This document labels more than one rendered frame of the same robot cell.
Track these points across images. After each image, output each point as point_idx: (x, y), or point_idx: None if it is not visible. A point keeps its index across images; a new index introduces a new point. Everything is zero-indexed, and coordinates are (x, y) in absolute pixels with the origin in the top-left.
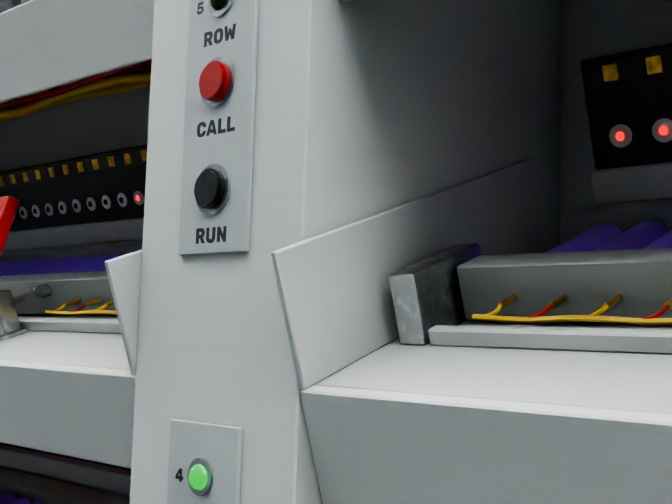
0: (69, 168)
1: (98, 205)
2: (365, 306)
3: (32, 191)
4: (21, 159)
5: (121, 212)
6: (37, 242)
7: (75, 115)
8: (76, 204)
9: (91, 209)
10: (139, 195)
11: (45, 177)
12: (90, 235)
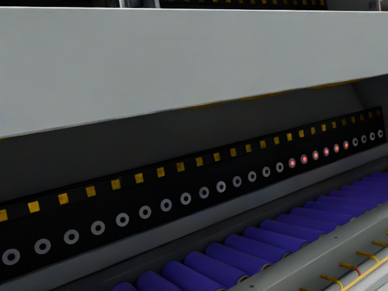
0: (235, 150)
1: (257, 176)
2: None
3: (182, 180)
4: (64, 171)
5: (276, 176)
6: (193, 227)
7: (142, 124)
8: (238, 179)
9: (253, 180)
10: (294, 160)
11: (206, 163)
12: (257, 200)
